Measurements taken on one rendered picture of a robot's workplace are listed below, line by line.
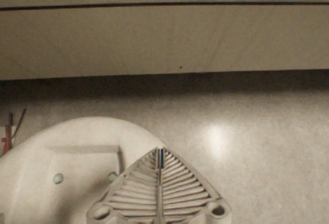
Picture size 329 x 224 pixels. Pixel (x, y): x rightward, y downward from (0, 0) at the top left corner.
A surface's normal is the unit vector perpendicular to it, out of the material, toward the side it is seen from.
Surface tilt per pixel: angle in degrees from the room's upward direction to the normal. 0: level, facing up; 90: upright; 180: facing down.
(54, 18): 90
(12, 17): 90
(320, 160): 0
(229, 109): 0
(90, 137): 1
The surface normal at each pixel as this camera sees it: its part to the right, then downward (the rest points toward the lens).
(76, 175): 0.02, -0.33
